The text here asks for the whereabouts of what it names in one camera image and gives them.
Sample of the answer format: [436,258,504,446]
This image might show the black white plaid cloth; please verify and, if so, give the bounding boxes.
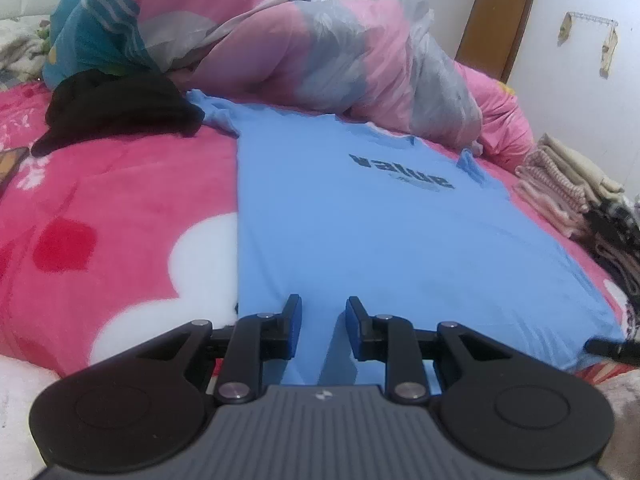
[585,194,640,291]

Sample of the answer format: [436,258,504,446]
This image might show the wall hook rail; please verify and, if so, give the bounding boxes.
[567,11,620,27]

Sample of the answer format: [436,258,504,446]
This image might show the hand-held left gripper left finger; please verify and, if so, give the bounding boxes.
[135,294,303,406]

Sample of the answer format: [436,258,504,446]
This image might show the white fluffy bed pad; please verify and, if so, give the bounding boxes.
[0,355,68,466]

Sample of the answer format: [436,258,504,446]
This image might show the pink grey floral quilt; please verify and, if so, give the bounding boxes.
[42,0,533,171]

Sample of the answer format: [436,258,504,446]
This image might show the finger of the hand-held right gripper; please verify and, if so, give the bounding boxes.
[584,336,640,365]

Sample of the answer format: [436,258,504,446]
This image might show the dark picture book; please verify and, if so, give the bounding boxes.
[0,147,31,196]

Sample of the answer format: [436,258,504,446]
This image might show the wooden door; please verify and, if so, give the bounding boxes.
[454,0,538,83]

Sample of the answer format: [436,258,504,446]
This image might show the beige folded cloth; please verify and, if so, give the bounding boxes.
[537,132,626,197]

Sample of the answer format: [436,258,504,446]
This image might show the blue printed t-shirt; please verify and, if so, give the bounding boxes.
[187,89,626,396]

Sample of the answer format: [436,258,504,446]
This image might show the pink floral bed sheet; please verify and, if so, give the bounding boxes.
[0,62,640,386]

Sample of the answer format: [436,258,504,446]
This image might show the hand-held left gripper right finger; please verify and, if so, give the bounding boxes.
[345,296,506,406]

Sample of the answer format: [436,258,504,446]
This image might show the light pink folded cloth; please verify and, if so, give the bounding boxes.
[515,180,590,239]

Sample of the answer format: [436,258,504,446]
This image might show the pink striped folded cloth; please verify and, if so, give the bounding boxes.
[515,152,592,216]

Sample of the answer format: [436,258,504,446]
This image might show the black garment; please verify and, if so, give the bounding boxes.
[31,71,205,157]

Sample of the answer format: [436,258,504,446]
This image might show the floral pillow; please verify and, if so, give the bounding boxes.
[0,15,56,83]

